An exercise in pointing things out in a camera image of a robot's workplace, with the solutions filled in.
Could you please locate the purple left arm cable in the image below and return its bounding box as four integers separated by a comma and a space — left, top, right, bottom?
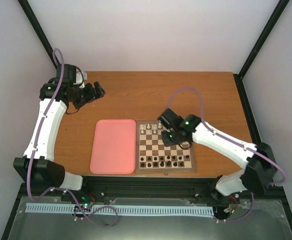
27, 48, 119, 228

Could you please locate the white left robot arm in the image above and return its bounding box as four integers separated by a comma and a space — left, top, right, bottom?
13, 81, 106, 202

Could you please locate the black aluminium frame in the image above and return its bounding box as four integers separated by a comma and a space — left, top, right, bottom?
0, 0, 292, 240

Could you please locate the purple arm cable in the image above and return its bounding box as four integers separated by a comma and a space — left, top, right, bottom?
166, 87, 286, 223
27, 48, 119, 228

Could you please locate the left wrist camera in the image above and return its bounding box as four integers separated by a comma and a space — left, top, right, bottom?
74, 66, 88, 88

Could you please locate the pink plastic tray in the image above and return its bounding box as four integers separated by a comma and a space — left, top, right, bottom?
90, 119, 136, 175

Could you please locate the light blue cable duct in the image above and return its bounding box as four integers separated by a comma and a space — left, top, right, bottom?
25, 203, 214, 218

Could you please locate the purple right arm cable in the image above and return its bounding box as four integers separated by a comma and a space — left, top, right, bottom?
166, 87, 286, 223

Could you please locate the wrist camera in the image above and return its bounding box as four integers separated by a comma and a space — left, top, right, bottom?
74, 66, 88, 88
157, 108, 184, 131

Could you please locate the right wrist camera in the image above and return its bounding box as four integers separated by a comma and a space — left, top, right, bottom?
157, 108, 184, 131

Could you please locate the wooden chess board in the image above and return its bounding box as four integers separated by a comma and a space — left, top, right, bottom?
135, 120, 197, 175

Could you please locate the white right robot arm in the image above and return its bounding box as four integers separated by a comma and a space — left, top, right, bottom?
90, 108, 277, 198

